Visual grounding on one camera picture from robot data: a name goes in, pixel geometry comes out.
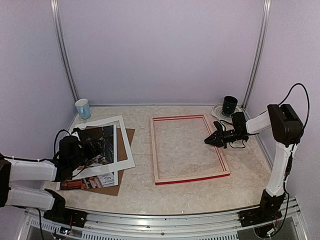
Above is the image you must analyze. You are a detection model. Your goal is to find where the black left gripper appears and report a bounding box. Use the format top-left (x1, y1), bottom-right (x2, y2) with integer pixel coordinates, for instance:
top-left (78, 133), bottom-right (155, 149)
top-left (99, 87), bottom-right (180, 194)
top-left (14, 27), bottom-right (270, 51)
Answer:
top-left (69, 138), bottom-right (104, 171)

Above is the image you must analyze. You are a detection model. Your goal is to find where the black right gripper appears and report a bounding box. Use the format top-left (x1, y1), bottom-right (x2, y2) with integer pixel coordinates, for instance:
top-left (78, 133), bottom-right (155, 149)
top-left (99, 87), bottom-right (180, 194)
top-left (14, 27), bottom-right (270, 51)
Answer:
top-left (205, 126), bottom-right (247, 148)

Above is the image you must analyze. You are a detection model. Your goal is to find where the red wooden picture frame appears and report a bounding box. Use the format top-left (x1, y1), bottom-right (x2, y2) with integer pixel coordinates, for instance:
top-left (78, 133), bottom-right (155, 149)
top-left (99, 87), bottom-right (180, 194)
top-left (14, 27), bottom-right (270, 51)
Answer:
top-left (150, 114), bottom-right (231, 185)

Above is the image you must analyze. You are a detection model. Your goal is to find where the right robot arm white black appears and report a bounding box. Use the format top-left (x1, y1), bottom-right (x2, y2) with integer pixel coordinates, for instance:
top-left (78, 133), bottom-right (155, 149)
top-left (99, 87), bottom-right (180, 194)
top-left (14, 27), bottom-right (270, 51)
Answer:
top-left (204, 104), bottom-right (304, 227)

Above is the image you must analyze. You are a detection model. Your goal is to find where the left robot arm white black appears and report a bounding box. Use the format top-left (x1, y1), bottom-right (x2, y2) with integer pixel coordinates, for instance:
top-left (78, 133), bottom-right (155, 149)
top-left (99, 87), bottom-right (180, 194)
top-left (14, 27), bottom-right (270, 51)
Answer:
top-left (0, 135), bottom-right (103, 223)

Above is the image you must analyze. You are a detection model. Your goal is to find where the cat photo print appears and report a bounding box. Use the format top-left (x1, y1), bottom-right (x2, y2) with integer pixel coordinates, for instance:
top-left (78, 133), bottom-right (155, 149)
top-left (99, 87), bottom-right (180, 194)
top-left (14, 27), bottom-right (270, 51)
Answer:
top-left (74, 125), bottom-right (117, 168)

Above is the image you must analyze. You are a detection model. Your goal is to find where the white patterned plate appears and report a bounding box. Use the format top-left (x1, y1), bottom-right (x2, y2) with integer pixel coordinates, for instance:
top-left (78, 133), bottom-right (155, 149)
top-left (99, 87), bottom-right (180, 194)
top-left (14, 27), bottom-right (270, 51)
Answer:
top-left (211, 103), bottom-right (232, 122)

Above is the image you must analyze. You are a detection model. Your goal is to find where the white mat board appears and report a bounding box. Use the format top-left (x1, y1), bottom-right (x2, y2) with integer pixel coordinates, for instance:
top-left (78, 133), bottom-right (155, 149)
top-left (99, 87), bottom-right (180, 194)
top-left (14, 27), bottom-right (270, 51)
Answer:
top-left (73, 115), bottom-right (136, 180)

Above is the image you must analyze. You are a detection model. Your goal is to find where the dark green cup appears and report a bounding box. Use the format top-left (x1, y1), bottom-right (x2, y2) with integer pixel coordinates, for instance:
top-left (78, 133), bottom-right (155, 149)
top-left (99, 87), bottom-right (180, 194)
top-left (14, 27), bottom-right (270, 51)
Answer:
top-left (222, 95), bottom-right (238, 117)

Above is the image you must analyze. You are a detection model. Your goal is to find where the light blue mug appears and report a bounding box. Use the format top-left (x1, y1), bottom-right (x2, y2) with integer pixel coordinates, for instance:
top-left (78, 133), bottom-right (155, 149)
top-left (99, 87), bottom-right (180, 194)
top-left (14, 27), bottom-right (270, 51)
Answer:
top-left (75, 98), bottom-right (91, 120)

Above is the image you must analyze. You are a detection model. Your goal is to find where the brown backing cardboard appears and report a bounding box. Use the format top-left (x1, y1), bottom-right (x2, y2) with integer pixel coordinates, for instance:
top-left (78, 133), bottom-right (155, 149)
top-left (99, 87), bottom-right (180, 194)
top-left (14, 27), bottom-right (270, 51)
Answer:
top-left (59, 128), bottom-right (136, 197)

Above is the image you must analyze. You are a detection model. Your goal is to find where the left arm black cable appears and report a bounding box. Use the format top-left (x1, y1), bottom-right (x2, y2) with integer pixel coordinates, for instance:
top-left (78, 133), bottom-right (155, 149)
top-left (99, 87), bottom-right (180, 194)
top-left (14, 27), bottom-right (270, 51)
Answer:
top-left (53, 129), bottom-right (76, 161)

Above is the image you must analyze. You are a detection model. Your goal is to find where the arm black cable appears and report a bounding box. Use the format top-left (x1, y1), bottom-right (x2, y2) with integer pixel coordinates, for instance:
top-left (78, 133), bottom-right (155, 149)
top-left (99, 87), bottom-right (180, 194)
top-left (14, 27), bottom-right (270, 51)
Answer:
top-left (278, 83), bottom-right (311, 121)
top-left (53, 129), bottom-right (76, 161)

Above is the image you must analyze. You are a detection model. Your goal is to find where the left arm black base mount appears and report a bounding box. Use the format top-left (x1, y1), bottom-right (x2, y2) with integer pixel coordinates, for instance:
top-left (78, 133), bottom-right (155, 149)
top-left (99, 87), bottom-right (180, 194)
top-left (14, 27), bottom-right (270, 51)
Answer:
top-left (43, 208), bottom-right (88, 228)

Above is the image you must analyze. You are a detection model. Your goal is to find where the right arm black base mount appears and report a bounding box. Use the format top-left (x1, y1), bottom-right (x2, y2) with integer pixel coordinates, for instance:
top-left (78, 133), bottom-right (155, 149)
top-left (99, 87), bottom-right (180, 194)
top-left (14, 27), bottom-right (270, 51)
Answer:
top-left (238, 208), bottom-right (282, 227)

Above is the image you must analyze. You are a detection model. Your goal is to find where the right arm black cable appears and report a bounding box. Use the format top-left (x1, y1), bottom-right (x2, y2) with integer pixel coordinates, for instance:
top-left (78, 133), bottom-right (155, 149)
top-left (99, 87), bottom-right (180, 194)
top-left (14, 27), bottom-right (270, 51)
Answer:
top-left (278, 83), bottom-right (311, 121)

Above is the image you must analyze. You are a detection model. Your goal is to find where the aluminium front rail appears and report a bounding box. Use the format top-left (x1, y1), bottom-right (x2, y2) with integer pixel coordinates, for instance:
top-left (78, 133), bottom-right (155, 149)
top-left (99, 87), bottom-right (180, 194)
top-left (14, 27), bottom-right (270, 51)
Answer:
top-left (16, 198), bottom-right (309, 240)

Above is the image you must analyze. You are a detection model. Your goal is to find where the right aluminium corner post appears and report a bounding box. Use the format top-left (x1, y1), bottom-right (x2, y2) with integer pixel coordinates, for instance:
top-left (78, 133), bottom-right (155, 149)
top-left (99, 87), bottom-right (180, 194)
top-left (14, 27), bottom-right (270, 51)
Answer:
top-left (241, 0), bottom-right (272, 111)

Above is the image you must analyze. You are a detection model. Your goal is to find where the aluminium corner post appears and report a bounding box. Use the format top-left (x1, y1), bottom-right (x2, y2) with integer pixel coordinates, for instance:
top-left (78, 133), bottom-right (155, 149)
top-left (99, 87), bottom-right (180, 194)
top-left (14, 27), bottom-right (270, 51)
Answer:
top-left (241, 0), bottom-right (272, 111)
top-left (50, 0), bottom-right (79, 102)

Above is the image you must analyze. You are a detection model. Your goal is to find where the left aluminium corner post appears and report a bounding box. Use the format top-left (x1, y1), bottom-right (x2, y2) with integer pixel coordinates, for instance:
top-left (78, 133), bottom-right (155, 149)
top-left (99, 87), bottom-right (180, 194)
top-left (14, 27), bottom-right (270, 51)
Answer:
top-left (50, 0), bottom-right (79, 102)

